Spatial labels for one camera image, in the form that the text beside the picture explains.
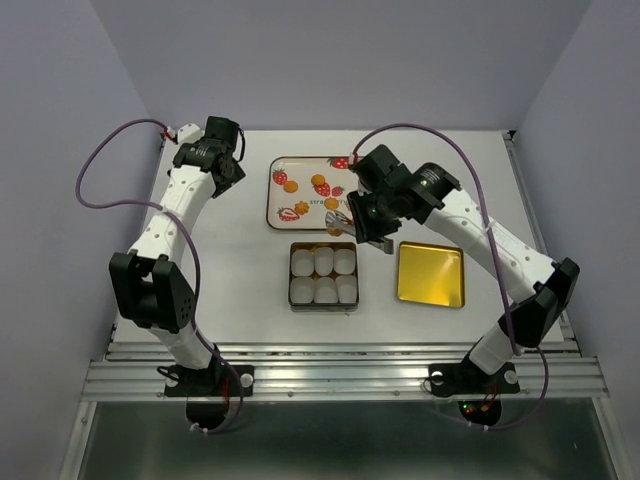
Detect square cookie tin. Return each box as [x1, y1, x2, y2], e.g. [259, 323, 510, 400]
[287, 242, 360, 313]

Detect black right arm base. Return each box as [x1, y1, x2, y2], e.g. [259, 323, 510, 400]
[426, 360, 520, 398]

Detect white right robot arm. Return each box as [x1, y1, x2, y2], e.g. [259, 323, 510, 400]
[348, 145, 580, 390]

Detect metal tongs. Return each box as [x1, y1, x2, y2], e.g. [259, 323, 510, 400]
[325, 210, 394, 255]

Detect white paper cup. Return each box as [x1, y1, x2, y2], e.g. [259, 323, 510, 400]
[289, 277, 315, 304]
[333, 248, 357, 275]
[314, 247, 334, 277]
[314, 277, 338, 304]
[335, 275, 358, 304]
[291, 249, 315, 277]

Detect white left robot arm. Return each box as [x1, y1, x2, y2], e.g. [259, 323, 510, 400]
[109, 116, 245, 394]

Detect aluminium rail frame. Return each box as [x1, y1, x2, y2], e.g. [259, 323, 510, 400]
[61, 131, 637, 479]

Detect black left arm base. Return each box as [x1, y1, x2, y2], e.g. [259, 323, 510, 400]
[156, 361, 255, 398]

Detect strawberry print tray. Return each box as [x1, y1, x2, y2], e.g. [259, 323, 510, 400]
[266, 156, 358, 231]

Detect gold tin lid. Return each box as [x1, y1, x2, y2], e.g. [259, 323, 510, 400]
[397, 242, 466, 308]

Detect round cookie left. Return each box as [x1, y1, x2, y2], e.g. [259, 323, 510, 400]
[283, 180, 298, 193]

